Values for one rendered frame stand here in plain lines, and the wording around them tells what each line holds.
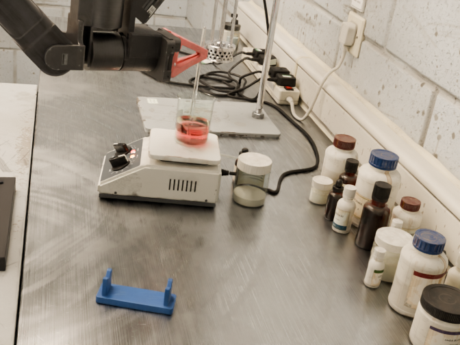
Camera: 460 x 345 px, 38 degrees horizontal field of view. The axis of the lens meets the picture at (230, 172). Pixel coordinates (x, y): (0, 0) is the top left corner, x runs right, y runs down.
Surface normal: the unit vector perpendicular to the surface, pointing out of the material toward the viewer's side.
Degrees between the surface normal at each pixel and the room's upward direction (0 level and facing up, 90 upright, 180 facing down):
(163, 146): 0
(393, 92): 90
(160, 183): 90
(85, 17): 90
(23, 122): 0
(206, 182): 90
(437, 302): 0
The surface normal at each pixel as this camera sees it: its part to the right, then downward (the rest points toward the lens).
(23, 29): 0.31, 0.30
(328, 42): -0.97, -0.03
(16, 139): 0.14, -0.90
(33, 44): 0.49, 0.43
